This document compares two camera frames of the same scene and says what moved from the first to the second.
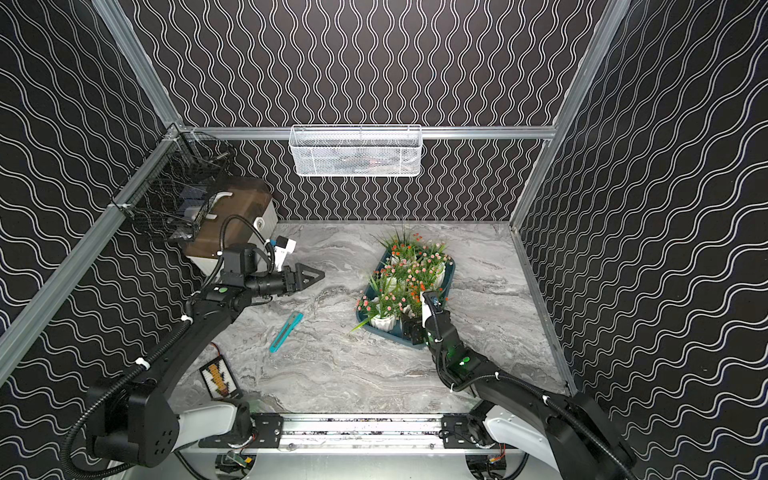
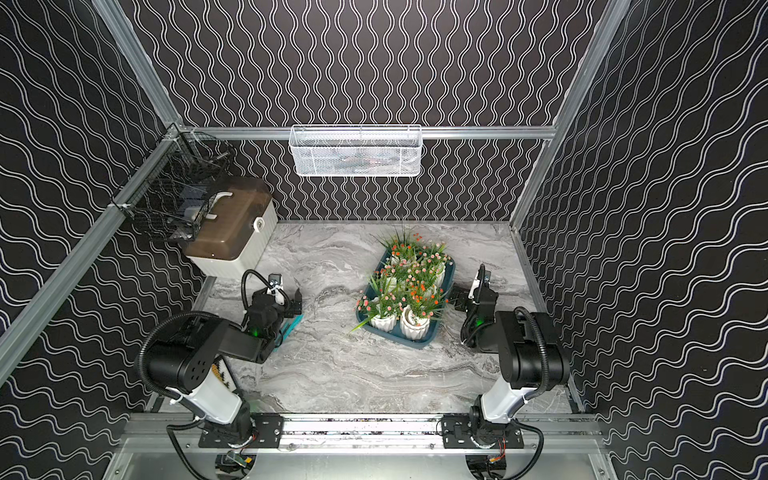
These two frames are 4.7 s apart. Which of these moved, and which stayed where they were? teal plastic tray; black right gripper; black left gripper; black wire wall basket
Moved: black right gripper; black left gripper
Stayed: teal plastic tray; black wire wall basket
